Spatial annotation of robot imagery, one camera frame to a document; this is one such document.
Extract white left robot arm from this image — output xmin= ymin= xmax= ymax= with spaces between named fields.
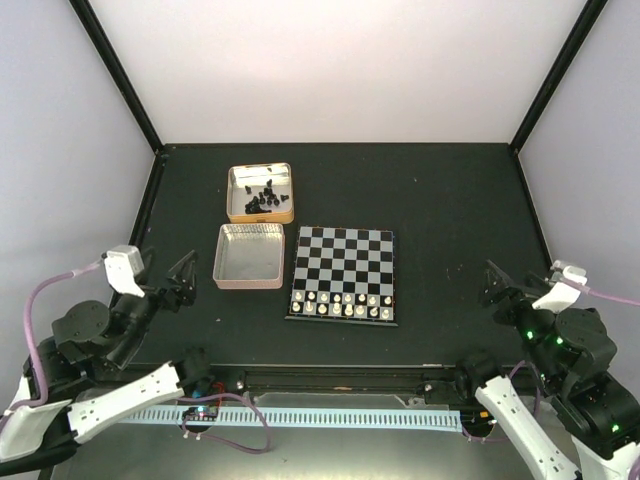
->
xmin=1 ymin=245 xmax=215 ymax=476

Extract black mounting rail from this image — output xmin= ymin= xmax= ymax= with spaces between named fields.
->
xmin=212 ymin=365 xmax=461 ymax=404

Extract left controller circuit board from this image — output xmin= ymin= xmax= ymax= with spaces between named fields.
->
xmin=182 ymin=406 xmax=219 ymax=422

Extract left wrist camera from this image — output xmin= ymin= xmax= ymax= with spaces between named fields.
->
xmin=103 ymin=245 xmax=145 ymax=298

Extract pile of black chess pieces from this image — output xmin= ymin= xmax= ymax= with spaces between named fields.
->
xmin=244 ymin=179 xmax=291 ymax=215

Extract controller circuit board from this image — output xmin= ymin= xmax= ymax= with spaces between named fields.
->
xmin=460 ymin=409 xmax=495 ymax=429
xmin=182 ymin=406 xmax=219 ymax=422

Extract right controller circuit board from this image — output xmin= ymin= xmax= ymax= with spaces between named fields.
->
xmin=460 ymin=409 xmax=495 ymax=429

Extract light blue slotted cable duct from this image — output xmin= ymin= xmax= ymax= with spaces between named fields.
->
xmin=123 ymin=405 xmax=462 ymax=433

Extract black and grey chessboard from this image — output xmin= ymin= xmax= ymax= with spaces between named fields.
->
xmin=286 ymin=225 xmax=398 ymax=327

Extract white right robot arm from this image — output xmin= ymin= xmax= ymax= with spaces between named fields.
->
xmin=454 ymin=261 xmax=639 ymax=479

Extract gold metal tin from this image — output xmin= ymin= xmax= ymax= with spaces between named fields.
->
xmin=226 ymin=162 xmax=295 ymax=225

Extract pink metal tin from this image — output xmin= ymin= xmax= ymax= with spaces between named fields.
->
xmin=212 ymin=223 xmax=285 ymax=290

